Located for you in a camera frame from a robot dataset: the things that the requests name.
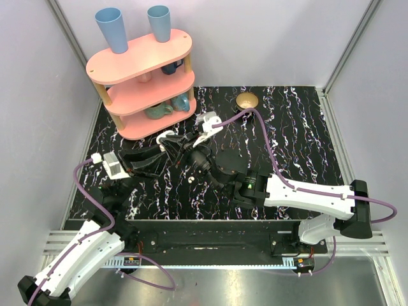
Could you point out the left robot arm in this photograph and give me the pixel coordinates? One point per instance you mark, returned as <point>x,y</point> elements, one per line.
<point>105,235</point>

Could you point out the left blue plastic cup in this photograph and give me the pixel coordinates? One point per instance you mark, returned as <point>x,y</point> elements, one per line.
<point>111,24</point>

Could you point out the pink cup on shelf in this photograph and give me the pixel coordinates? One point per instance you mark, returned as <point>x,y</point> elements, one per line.
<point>144,78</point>

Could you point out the white earbud charging case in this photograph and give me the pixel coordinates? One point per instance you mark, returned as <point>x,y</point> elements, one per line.
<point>164,136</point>

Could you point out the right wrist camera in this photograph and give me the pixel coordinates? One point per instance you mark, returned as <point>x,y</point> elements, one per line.
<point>207,121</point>

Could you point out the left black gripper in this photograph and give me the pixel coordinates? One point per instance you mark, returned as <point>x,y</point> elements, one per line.
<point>128,160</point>

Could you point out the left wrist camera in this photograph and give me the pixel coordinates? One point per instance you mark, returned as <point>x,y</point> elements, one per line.
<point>113,167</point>

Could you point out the blue plastic cup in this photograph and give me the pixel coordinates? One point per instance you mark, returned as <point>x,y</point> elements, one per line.
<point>160,22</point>
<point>111,24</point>

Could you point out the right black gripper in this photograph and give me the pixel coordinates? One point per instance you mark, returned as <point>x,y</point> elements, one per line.
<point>183,149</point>

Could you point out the right blue plastic cup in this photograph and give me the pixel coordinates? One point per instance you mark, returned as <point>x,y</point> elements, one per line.
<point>160,22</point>

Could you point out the pink three-tier shelf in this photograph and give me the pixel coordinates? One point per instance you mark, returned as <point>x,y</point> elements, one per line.
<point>114,77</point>

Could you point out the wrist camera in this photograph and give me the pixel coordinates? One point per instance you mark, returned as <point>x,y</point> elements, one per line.
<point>207,121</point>
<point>113,167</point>

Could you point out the teal ceramic mug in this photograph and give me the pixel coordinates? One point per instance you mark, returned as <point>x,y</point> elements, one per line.
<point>158,111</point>

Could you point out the light blue butterfly mug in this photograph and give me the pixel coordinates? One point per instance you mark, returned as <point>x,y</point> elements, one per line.
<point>180,103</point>

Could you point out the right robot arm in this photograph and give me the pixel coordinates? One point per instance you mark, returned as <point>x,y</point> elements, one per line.
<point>344,210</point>

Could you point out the dark blue mug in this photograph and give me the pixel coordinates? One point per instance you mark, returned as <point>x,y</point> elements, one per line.
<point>172,68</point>

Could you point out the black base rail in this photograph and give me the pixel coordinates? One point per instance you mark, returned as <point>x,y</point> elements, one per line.
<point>271,236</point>

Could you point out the gold patterned bowl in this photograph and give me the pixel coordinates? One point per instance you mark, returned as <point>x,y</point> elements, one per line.
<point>246,100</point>

